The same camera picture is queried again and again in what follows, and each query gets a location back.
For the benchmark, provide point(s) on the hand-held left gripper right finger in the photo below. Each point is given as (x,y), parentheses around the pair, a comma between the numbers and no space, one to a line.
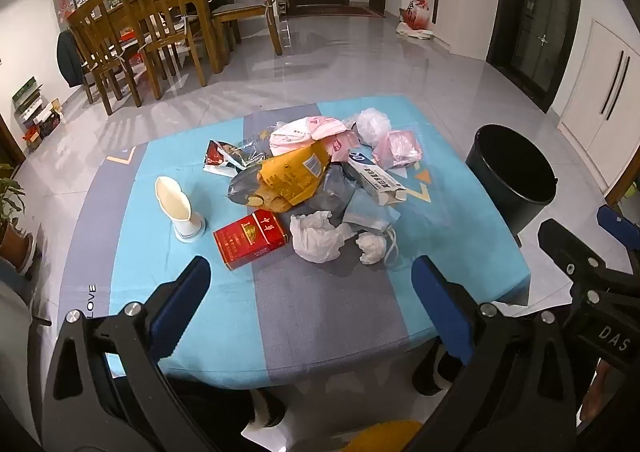
(440,302)

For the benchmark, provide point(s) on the clear white plastic bag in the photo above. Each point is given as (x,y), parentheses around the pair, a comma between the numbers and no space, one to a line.
(372,124)

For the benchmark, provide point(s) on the large white crumpled tissue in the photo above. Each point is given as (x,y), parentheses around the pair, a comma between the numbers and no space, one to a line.
(315,242)

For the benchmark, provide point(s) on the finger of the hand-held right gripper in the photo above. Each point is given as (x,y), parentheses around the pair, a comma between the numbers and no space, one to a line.
(615,227)
(565,247)

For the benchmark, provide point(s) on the red white bag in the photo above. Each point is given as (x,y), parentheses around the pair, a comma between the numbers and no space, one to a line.
(416,14)

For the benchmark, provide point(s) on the potted plant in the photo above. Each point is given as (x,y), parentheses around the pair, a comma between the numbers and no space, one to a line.
(12,232)

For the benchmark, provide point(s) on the yellow potato chip bag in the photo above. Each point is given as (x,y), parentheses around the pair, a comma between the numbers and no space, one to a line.
(290,177)

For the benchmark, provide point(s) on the red cigarette box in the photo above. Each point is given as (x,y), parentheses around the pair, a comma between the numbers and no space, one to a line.
(250,239)

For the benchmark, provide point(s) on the pink white plastic bag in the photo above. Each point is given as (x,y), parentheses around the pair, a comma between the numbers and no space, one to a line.
(300,132)

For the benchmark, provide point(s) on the pink plastic packet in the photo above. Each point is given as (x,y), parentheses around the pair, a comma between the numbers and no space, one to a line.
(395,147)

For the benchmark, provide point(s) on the small white crumpled tissue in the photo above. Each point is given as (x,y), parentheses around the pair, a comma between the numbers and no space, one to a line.
(371,247)

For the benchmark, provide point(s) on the black white slipper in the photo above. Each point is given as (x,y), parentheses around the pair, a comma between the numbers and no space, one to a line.
(265,409)
(440,372)

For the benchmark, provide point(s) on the blue face mask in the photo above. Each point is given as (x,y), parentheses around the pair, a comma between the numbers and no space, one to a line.
(365,214)

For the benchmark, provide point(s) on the white paper cup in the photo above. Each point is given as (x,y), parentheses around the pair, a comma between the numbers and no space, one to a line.
(175,204)

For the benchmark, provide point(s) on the person's right hand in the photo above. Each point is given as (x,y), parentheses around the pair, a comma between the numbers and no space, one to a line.
(596,394)

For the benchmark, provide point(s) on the green red snack wrapper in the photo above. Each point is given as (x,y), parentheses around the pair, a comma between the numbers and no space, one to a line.
(220,154)

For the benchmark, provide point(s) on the black glass cabinet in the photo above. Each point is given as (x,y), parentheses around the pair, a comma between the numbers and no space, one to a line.
(535,7)

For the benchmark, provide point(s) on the dark jacket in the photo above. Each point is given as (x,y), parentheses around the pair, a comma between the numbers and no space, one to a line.
(69,57)

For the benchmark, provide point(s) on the yellow cloth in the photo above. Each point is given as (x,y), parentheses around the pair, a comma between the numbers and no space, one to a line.
(385,437)

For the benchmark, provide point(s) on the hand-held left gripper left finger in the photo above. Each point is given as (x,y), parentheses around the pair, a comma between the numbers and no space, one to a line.
(182,302)

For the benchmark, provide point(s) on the wooden door frame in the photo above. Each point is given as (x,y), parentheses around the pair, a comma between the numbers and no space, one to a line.
(622,192)

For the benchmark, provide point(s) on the brown doormat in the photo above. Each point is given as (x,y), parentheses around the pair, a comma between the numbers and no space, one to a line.
(340,12)

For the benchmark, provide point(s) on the light grey furniture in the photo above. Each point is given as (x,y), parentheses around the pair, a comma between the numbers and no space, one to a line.
(20,357)

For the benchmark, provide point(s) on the black trash bin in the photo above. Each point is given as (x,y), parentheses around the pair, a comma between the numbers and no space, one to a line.
(515,192)

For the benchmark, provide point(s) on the white medicine box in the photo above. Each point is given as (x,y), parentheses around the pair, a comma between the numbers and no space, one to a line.
(377,179)

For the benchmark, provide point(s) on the stack of cardboard boxes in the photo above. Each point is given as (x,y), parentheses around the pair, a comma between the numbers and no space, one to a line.
(35,109)

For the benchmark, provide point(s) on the blue grey tablecloth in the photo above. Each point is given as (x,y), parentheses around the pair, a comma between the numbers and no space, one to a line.
(150,257)

